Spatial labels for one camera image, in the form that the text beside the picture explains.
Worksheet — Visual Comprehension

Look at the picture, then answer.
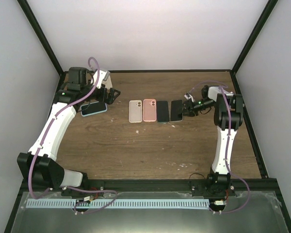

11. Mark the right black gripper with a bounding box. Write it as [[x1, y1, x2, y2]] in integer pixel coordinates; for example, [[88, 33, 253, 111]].
[[177, 99, 215, 117]]

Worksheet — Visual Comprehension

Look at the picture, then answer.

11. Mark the green phone from beige case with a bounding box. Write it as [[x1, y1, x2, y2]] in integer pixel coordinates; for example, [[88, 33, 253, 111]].
[[170, 100, 183, 122]]

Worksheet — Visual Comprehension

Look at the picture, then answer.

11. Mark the black screen phone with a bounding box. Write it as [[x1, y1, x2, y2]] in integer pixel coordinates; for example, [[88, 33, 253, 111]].
[[156, 100, 170, 123]]

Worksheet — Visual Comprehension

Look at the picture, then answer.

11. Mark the pink phone case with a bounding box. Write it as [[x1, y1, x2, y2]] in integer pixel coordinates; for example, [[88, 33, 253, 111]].
[[143, 99, 157, 122]]

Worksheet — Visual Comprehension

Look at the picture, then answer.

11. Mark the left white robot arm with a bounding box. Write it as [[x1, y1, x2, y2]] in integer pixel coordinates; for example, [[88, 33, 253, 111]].
[[17, 67, 120, 196]]

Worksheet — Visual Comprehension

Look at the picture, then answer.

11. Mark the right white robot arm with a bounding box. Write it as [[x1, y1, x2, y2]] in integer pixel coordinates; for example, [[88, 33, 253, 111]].
[[182, 85, 243, 196]]

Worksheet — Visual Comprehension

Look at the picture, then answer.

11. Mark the blue cased phone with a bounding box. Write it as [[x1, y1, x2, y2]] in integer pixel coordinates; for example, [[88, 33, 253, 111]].
[[81, 101, 107, 117]]

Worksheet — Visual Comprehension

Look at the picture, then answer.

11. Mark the light blue slotted strip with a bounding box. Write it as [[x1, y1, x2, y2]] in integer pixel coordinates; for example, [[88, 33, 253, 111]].
[[25, 199, 210, 210]]

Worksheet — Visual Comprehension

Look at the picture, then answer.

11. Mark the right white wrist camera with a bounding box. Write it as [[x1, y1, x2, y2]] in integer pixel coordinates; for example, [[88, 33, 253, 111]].
[[184, 92, 194, 102]]

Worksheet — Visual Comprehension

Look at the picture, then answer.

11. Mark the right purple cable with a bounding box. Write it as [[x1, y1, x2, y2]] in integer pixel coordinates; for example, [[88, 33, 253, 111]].
[[189, 80, 250, 215]]

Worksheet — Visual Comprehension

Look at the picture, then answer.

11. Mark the purple cable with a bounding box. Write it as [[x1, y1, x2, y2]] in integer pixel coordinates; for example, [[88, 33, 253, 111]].
[[28, 57, 118, 215], [189, 80, 250, 215]]

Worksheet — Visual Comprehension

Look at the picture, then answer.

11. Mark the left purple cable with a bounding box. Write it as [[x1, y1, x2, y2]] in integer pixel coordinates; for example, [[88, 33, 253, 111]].
[[28, 57, 118, 215]]

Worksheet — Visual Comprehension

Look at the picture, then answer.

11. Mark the black front rail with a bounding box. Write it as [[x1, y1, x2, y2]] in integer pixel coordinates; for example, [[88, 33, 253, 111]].
[[21, 178, 278, 197]]

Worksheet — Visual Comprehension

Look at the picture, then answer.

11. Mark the black frame post left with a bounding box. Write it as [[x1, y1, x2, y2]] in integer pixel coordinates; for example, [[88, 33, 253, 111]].
[[17, 0, 64, 76]]

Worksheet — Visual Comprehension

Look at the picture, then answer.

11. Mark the black frame post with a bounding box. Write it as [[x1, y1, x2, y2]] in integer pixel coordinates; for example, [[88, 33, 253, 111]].
[[17, 0, 64, 76], [232, 0, 278, 73]]

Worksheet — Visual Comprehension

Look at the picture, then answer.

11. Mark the black frame post right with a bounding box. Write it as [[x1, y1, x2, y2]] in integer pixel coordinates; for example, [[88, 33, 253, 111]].
[[232, 0, 278, 73]]

